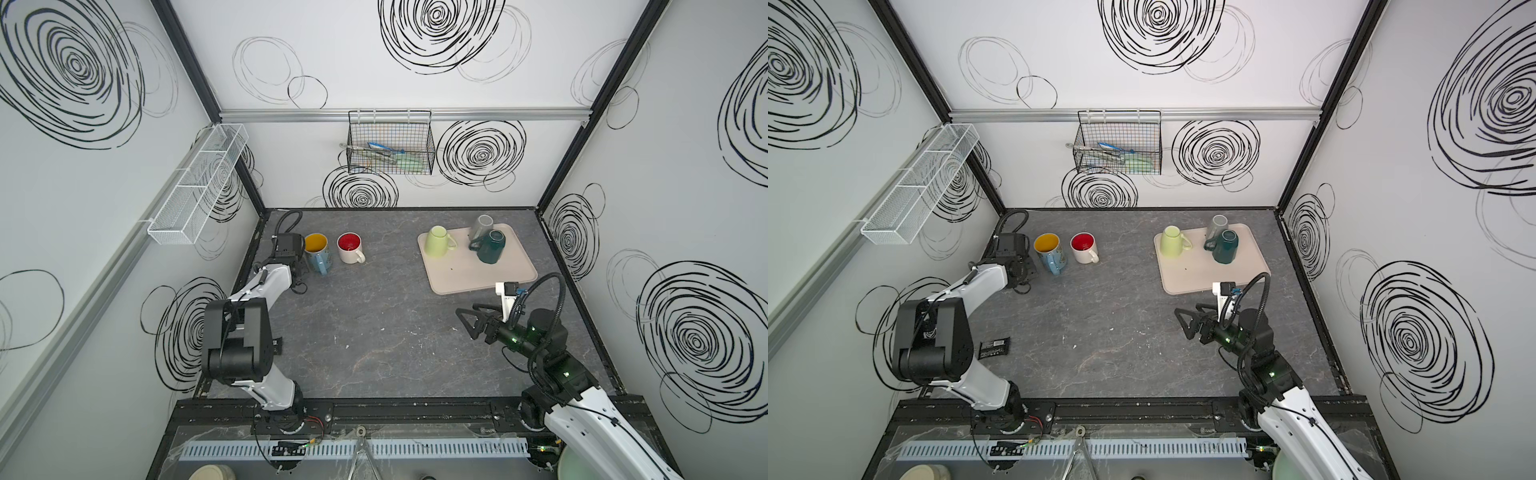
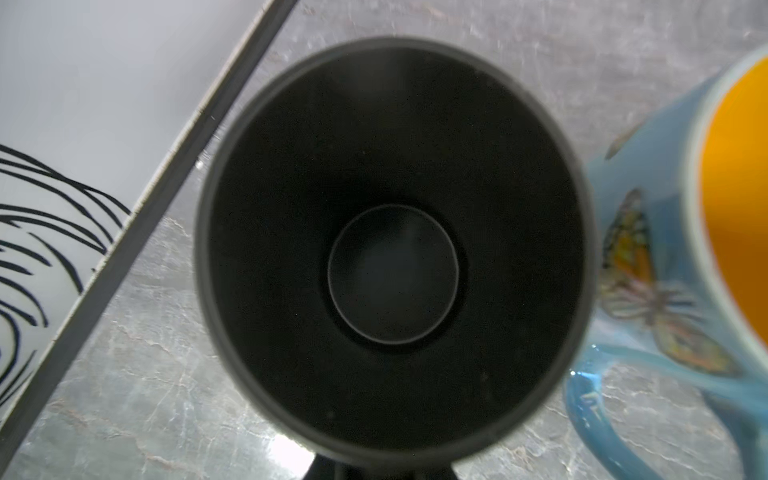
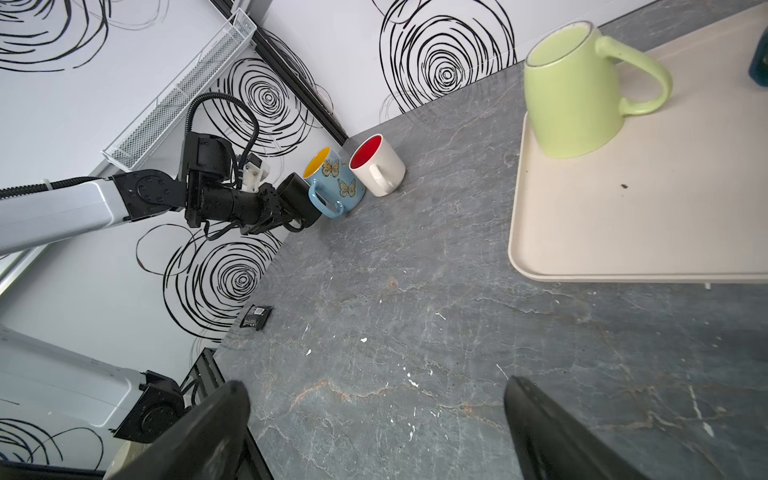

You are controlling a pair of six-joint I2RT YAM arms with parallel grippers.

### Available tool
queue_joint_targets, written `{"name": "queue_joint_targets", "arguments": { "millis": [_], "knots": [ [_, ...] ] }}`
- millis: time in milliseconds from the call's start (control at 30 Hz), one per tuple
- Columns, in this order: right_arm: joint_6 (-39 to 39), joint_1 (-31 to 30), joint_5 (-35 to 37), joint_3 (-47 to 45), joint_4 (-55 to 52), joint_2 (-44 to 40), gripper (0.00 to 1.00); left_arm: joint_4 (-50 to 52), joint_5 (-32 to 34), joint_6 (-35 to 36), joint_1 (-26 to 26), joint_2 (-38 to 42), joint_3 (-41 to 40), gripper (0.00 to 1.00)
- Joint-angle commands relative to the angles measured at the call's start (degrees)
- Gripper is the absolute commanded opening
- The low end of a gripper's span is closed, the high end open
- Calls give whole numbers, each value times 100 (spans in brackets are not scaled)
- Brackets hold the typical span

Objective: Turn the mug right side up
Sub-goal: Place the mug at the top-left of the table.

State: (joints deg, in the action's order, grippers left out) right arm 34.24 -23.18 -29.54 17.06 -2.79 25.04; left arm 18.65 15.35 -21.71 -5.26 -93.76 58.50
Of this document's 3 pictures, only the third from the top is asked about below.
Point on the blue butterfly mug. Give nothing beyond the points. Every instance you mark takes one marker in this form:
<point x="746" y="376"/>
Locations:
<point x="333" y="188"/>

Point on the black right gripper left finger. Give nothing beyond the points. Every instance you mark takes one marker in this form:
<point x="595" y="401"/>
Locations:
<point x="165" y="458"/>

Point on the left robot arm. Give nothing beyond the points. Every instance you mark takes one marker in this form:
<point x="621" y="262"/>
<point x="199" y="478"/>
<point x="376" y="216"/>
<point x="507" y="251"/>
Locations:
<point x="135" y="406"/>

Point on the white mesh wall shelf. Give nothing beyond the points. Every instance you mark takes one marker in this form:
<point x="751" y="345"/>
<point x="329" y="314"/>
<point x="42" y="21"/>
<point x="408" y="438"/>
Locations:
<point x="137" y="142"/>

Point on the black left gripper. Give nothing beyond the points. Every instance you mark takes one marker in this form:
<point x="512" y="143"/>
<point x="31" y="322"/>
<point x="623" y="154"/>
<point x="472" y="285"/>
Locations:
<point x="252" y="213"/>

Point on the dark green mug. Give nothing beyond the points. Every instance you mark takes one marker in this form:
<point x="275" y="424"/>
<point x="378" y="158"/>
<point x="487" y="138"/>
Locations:
<point x="758" y="69"/>

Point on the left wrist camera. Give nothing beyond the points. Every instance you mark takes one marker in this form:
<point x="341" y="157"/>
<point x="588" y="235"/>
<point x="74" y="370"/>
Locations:
<point x="254" y="173"/>

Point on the light green mug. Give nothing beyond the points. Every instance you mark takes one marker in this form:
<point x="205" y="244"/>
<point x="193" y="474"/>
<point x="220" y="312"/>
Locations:
<point x="572" y="89"/>

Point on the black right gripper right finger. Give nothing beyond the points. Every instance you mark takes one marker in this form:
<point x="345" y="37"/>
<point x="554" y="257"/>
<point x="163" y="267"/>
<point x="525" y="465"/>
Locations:
<point x="551" y="444"/>

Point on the white mug red inside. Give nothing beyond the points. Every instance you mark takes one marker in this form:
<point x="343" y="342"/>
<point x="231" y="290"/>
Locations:
<point x="376" y="164"/>

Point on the beige plastic tray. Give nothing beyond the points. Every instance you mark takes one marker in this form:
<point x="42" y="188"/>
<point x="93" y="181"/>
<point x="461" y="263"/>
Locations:
<point x="678" y="196"/>

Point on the black mug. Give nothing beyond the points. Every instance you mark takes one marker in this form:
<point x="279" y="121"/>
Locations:
<point x="293" y="193"/>

